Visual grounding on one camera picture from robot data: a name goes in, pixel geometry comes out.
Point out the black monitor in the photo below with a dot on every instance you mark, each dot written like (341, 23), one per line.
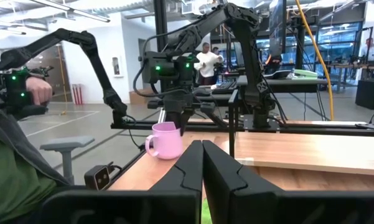
(277, 28)

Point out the black aluminium table frame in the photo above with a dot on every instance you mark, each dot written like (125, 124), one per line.
(330, 129)

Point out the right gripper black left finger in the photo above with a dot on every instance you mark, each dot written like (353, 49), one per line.
(180, 186)

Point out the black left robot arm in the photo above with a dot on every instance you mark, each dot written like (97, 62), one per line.
(249, 62)

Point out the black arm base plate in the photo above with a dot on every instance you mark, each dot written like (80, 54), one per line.
(261, 125)

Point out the black table-level camera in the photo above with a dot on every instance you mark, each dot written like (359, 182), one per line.
(97, 178)

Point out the black power strip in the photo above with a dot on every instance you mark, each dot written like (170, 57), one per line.
(371, 126)

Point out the black computer tower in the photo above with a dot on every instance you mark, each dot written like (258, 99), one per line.
(371, 93)

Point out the grey chair armrest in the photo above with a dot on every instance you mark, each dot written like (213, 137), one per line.
(67, 143)

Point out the black keyboard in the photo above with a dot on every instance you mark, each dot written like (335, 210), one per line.
(224, 86)

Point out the black metal post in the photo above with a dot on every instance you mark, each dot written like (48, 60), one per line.
(160, 25)

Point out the red posts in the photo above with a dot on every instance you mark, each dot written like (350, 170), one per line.
(77, 94)

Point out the green microfibre cloth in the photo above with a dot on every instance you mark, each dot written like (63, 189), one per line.
(206, 216)

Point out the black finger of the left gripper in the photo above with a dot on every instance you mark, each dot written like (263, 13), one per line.
(186, 119)
(172, 115)

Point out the small pink mug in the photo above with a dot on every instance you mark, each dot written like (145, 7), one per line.
(165, 143)

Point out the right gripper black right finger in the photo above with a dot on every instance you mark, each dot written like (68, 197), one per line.
(230, 186)

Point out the person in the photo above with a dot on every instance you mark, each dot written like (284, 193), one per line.
(207, 65)
(12, 174)
(371, 49)
(216, 50)

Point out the person's hand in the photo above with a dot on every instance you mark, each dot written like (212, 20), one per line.
(39, 90)

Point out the black desk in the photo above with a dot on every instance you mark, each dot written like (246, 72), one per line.
(298, 84)

